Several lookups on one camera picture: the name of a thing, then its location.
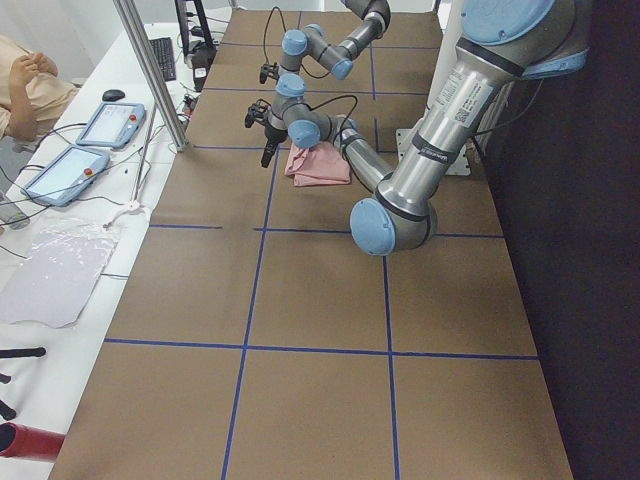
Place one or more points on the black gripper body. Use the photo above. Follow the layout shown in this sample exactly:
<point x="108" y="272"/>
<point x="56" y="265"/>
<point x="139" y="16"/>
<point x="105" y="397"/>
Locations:
<point x="270" y="132"/>

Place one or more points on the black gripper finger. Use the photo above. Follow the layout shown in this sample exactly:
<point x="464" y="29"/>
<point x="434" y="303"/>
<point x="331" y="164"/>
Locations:
<point x="269" y="151"/>

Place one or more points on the pink Snoopy t-shirt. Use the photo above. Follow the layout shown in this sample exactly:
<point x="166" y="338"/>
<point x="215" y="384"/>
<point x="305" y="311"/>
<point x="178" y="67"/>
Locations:
<point x="313" y="162"/>

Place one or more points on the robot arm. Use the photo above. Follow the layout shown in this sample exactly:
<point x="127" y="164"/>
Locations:
<point x="500" y="42"/>
<point x="336" y="59"/>

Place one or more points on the black box device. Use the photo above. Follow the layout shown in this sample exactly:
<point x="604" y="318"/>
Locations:
<point x="200" y="58"/>

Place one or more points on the black keyboard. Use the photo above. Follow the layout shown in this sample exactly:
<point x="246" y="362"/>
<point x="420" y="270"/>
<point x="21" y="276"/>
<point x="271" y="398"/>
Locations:
<point x="162" y="48"/>

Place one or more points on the white plastic hook tool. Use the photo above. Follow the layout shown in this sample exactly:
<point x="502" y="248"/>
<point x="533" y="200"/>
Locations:
<point x="130" y="208"/>

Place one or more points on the far blue teach pendant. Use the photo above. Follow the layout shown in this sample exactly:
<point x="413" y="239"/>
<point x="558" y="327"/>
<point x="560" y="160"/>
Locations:
<point x="112" y="125"/>

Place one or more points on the blue teach pendant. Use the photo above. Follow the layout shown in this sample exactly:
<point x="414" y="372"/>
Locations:
<point x="112" y="125"/>
<point x="67" y="176"/>

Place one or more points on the black computer mouse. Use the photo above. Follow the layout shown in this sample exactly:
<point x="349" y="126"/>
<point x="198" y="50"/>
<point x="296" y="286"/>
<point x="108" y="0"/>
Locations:
<point x="113" y="95"/>

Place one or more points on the near blue teach pendant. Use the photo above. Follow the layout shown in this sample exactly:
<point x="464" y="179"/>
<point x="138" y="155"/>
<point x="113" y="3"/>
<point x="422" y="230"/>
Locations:
<point x="67" y="176"/>

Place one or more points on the clear plastic bag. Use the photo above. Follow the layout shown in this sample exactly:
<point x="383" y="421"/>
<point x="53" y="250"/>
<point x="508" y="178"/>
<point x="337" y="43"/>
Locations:
<point x="53" y="285"/>

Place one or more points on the seated person beige shirt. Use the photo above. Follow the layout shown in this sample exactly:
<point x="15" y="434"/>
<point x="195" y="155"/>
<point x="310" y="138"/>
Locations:
<point x="33" y="96"/>

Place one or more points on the black tripod legs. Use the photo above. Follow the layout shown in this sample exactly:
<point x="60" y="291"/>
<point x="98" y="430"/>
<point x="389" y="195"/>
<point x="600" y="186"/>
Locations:
<point x="7" y="412"/>

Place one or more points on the red cylinder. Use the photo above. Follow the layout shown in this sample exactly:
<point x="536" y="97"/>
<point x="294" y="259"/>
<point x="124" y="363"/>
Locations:
<point x="30" y="443"/>

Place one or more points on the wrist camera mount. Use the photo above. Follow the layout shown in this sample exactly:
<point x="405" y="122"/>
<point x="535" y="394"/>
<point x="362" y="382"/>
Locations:
<point x="269" y="71"/>
<point x="257" y="113"/>

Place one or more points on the aluminium frame post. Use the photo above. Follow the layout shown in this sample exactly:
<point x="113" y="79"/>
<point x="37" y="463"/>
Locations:
<point x="135" y="30"/>

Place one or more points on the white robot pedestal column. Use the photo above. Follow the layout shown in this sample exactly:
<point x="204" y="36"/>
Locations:
<point x="439" y="135"/>

